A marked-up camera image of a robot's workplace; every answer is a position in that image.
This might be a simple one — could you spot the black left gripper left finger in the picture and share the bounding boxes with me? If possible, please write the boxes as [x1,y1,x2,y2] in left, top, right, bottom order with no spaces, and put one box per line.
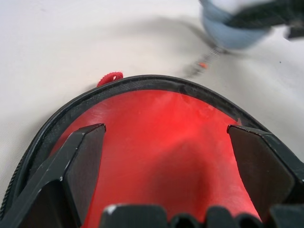
[0,123,107,228]

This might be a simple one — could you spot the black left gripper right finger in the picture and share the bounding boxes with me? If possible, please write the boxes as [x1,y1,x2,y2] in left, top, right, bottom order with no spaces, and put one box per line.
[227,123,304,220]

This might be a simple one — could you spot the red table tennis paddle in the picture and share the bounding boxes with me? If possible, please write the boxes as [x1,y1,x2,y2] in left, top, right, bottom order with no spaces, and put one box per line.
[48,89,263,223]

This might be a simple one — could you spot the black zippered paddle case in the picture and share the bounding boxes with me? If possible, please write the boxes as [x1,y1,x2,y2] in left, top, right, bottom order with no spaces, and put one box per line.
[0,70,304,228]

